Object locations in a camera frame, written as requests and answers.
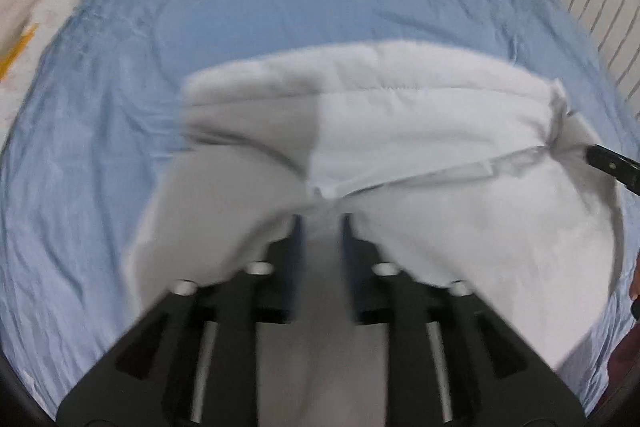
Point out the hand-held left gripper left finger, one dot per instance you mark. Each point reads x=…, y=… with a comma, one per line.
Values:
x=296, y=267

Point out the blue bed sheet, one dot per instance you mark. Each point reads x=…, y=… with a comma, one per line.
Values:
x=250, y=7

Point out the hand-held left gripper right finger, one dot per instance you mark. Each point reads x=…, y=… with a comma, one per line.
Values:
x=350, y=267

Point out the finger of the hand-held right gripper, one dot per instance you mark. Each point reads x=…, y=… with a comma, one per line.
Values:
x=612, y=164

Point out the yellow strip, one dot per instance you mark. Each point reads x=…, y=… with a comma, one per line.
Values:
x=20, y=49

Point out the grey puffer jacket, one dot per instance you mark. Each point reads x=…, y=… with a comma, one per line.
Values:
x=425, y=117

